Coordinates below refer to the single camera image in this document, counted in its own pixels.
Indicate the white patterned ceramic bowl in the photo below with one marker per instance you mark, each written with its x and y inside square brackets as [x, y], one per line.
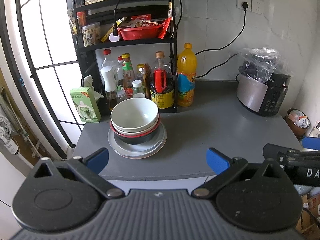
[134, 113]

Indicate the black metal kitchen shelf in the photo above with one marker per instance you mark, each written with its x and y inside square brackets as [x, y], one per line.
[112, 10]

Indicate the brown pot with packets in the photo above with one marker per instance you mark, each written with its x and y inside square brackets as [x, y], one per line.
[298, 122]

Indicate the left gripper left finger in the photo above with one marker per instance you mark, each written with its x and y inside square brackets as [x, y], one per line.
[86, 170]

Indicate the green cardboard box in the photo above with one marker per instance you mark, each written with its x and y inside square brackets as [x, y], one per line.
[85, 104]

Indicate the silver black rice cooker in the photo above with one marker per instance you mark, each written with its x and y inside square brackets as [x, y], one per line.
[264, 98]

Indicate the clear plastic bag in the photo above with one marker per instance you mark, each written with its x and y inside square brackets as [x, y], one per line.
[261, 63]

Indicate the orange juice bottle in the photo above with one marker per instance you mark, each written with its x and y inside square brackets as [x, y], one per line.
[186, 75]

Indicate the clear jar white cap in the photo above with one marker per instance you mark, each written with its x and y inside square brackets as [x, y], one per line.
[137, 87]

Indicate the small white pill jar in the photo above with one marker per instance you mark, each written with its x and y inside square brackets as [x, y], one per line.
[139, 95]

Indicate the red plastic basket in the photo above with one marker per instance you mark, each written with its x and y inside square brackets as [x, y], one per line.
[140, 33]

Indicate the red and black bowl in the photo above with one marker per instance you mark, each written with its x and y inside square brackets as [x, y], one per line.
[136, 139]

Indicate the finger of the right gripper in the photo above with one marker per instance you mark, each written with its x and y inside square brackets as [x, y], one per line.
[311, 143]

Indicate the white-capped oil dispenser bottle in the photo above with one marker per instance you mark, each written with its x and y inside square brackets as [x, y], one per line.
[110, 85]

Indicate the green label sauce bottle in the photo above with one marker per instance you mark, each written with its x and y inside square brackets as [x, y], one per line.
[128, 75]

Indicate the soy sauce bottle yellow label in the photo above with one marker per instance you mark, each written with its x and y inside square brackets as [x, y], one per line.
[162, 82]

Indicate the white wall power socket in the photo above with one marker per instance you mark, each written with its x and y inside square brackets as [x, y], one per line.
[255, 6]

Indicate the glass salt jar grey lid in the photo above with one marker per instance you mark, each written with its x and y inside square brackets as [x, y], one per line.
[121, 95]

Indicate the white plate with flower motif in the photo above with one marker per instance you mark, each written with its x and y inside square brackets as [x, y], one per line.
[137, 152]

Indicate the red-capped clear bottle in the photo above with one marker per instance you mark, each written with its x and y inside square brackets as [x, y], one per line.
[108, 61]

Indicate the small white Bakery plate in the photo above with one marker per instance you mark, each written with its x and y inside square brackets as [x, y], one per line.
[137, 148]

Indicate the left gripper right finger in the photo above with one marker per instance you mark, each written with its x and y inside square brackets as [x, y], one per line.
[226, 169]

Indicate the yellow-capped spice bottle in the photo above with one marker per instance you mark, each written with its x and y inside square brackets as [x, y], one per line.
[140, 74]

